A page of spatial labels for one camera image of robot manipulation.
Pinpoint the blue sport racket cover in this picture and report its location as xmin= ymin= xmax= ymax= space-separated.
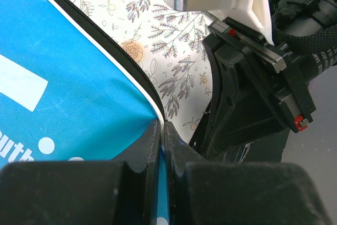
xmin=1 ymin=0 xmax=169 ymax=224

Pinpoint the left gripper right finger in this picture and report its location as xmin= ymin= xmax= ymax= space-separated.
xmin=164 ymin=122 xmax=332 ymax=224

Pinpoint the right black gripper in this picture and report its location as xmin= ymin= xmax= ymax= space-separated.
xmin=189 ymin=0 xmax=336 ymax=161

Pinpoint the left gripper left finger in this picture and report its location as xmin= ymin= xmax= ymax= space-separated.
xmin=1 ymin=120 xmax=161 ymax=224

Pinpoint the floral table cloth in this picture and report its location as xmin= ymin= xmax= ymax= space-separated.
xmin=70 ymin=0 xmax=212 ymax=142

